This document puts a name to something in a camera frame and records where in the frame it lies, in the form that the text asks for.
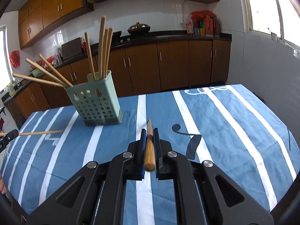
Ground blue white striped tablecloth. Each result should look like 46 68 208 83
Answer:
0 84 300 225

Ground small side window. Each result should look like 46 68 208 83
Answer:
0 24 14 92

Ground dark wok with lid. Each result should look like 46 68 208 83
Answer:
127 22 151 36

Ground red plastic bag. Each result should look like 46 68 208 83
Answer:
9 50 21 69

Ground brown kitchen base cabinets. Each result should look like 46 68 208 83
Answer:
3 39 231 122

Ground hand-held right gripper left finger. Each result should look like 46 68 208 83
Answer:
26 128 147 225

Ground large kitchen window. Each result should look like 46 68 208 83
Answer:
244 0 300 52

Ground row of condiment bottles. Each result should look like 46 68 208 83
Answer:
187 10 221 37

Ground stack of colourful dishes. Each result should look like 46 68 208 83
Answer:
30 56 59 77

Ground brown countertop box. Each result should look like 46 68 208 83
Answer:
61 37 83 60

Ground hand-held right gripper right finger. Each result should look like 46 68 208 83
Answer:
152 127 274 225

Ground yellow package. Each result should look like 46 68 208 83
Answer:
6 82 17 97

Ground green perforated chopstick holder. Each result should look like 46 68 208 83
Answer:
64 70 123 126

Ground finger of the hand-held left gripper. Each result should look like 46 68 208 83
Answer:
0 129 19 155

